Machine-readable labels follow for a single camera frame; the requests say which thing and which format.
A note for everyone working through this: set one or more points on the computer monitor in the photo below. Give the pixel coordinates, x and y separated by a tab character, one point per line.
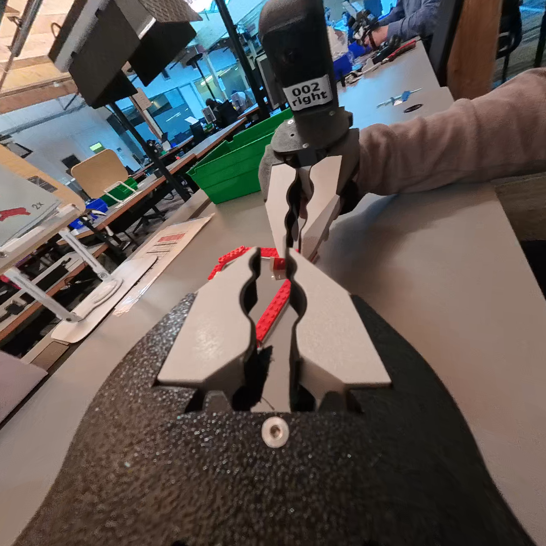
266	81

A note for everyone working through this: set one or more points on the green plastic bin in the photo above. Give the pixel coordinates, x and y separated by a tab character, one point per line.
260	128
230	179

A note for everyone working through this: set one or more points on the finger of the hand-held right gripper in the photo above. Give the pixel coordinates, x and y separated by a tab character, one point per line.
279	200
326	192

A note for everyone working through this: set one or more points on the blue white small item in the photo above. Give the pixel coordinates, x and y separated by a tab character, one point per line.
399	99

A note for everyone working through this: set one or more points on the black round disc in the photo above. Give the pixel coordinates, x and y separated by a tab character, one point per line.
413	108

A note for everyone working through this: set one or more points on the small red white lego piece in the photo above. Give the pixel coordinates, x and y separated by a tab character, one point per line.
279	266

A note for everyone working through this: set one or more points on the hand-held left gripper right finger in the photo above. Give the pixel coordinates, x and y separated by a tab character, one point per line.
337	337

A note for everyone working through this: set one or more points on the small green bin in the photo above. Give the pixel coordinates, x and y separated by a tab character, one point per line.
123	190

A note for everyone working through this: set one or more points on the blue storage bin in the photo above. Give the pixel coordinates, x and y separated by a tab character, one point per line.
96	206

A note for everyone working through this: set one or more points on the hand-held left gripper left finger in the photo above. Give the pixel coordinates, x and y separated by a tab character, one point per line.
204	337

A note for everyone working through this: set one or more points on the black softbox light on stand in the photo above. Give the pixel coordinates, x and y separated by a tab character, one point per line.
106	51

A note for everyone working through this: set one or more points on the wooden chair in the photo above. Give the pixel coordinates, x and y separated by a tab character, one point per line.
98	170

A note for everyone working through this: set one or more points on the black stand pole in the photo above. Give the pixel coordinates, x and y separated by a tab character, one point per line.
239	55

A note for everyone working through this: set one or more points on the person's right hand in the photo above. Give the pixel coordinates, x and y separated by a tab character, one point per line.
350	170

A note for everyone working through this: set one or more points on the person's right forearm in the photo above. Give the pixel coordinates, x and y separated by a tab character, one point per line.
448	140

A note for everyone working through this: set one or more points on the lego instruction booklet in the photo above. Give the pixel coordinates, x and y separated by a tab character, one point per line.
21	200

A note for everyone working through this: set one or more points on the printed paper sheets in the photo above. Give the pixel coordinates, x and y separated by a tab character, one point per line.
170	243

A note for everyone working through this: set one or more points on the instruction booklet on stand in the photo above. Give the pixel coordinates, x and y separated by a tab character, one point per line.
85	318

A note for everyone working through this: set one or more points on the red lego frame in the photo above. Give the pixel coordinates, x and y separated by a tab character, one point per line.
273	311

